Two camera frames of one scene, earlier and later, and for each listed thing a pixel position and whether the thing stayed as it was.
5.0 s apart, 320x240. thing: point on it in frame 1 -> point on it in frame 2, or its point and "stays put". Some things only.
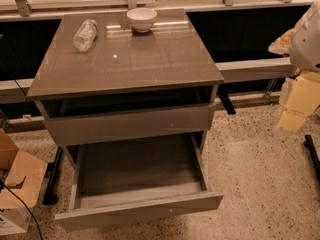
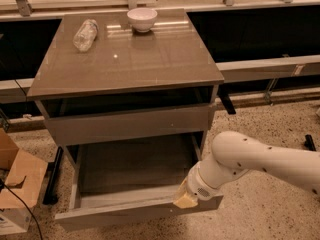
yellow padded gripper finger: x=303 y=99 -> x=203 y=182
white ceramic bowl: x=142 y=18 stays put
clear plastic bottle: x=85 y=35 stays put
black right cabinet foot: x=223 y=94 stays put
